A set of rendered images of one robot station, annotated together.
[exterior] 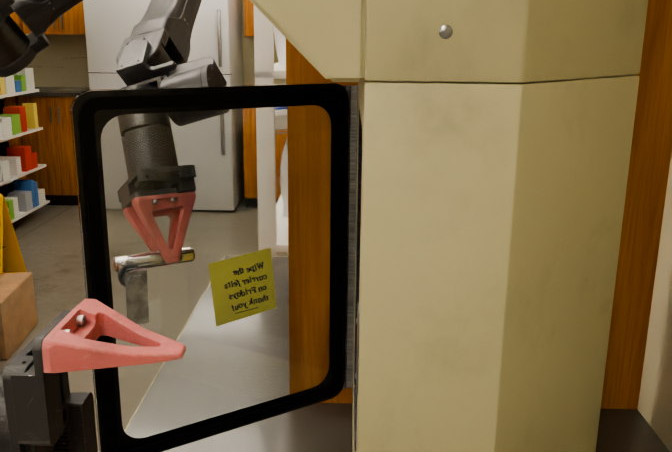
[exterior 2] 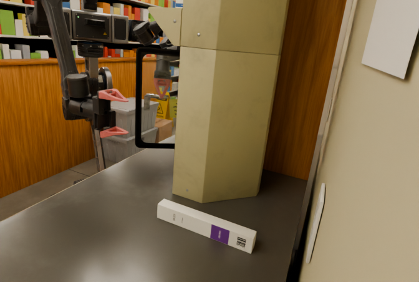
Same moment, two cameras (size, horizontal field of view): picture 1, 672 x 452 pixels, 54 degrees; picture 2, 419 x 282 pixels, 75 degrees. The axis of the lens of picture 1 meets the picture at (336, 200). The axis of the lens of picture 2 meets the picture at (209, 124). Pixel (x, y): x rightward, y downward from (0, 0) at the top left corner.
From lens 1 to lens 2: 0.47 m
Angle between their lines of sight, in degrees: 21
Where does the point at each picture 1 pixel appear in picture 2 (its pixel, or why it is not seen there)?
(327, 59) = (173, 39)
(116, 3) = not seen: hidden behind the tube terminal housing
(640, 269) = (312, 130)
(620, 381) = (302, 169)
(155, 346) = (123, 99)
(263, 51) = not seen: hidden behind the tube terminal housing
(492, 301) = (207, 108)
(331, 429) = not seen: hidden behind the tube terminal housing
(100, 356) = (109, 97)
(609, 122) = (260, 67)
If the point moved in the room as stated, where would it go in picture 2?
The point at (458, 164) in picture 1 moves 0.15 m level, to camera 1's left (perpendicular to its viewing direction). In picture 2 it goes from (200, 70) to (154, 63)
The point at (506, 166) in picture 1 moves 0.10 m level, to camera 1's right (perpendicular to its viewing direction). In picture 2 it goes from (211, 72) to (247, 76)
